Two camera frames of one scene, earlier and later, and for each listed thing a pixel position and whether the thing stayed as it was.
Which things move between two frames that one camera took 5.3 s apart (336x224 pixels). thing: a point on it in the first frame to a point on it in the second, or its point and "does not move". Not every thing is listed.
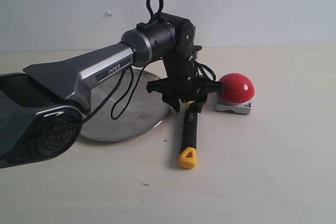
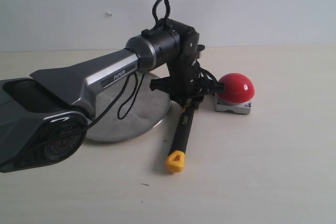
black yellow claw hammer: x=188 y=156 to x=176 y=160
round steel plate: x=123 y=108 does not move
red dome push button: x=238 y=92 does not move
